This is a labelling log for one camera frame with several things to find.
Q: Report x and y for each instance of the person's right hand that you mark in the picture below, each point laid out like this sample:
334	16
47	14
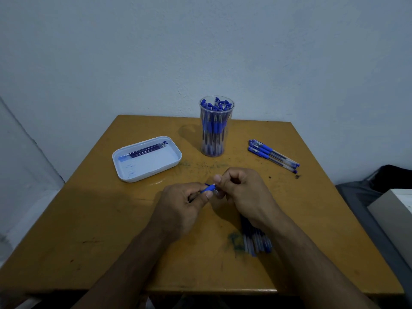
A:
249	196

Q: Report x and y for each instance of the person's left hand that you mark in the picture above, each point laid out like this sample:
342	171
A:
175	212

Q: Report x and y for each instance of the person's right thumb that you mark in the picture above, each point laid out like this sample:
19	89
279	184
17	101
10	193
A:
219	180

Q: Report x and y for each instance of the person's left thumb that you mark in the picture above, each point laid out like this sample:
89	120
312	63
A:
202	199

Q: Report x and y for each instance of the blue grip ballpoint pen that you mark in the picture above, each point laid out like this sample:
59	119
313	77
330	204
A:
208	188

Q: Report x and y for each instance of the person's left forearm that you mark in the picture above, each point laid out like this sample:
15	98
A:
128	270

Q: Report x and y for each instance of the person's right forearm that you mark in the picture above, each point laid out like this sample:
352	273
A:
309	263

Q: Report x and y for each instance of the clear plastic jar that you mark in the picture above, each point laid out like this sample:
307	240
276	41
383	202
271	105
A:
215	147

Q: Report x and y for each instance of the clear blue ballpoint pen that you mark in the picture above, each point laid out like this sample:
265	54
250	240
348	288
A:
270	159
268	156
276	153
272	154

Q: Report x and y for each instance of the bunch of capped blue pens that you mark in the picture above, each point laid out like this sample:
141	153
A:
215	125

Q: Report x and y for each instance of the white plastic tray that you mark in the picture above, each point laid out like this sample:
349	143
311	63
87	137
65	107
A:
146	162

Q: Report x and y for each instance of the pile of loose blue pens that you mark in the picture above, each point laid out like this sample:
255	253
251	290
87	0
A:
256	241

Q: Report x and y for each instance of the blue ink refill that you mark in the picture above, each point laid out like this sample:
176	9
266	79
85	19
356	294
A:
141	154
143	149

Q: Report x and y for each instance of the black bag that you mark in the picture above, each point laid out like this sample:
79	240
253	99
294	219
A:
391	178

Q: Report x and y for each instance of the white box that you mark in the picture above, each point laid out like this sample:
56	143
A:
394	218

